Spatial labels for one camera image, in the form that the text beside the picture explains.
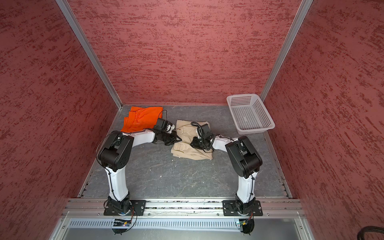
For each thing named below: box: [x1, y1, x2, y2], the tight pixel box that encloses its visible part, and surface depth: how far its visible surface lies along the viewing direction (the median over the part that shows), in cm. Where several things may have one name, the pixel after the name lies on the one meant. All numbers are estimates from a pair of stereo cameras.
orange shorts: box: [121, 106, 164, 133], surface depth 112 cm
